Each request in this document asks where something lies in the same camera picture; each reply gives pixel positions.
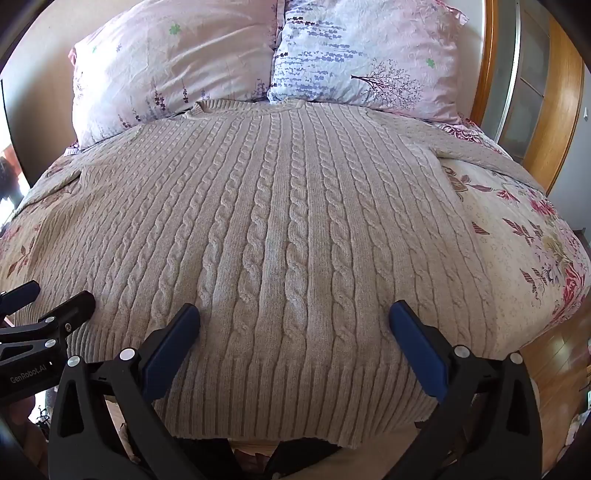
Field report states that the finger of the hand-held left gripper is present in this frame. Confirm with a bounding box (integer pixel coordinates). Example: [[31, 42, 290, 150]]
[[0, 280, 41, 320], [0, 290, 97, 366]]

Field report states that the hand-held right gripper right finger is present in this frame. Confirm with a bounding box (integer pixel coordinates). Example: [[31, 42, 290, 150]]
[[388, 300, 543, 480]]

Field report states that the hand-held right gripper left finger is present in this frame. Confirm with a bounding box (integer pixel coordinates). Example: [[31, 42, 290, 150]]
[[48, 302, 245, 480]]

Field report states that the beige cable-knit sweater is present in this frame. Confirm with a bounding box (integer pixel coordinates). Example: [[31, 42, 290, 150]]
[[0, 99, 550, 450]]

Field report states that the floral bed sheet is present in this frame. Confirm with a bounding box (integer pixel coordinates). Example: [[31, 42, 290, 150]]
[[0, 115, 591, 363]]

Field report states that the pink floral pillow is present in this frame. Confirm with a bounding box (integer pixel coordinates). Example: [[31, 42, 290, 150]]
[[69, 0, 284, 149]]

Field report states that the wooden wardrobe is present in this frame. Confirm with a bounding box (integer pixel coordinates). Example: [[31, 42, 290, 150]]
[[471, 0, 587, 197]]

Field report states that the pink pillow with tree print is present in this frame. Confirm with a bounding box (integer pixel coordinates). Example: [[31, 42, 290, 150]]
[[268, 0, 469, 126]]

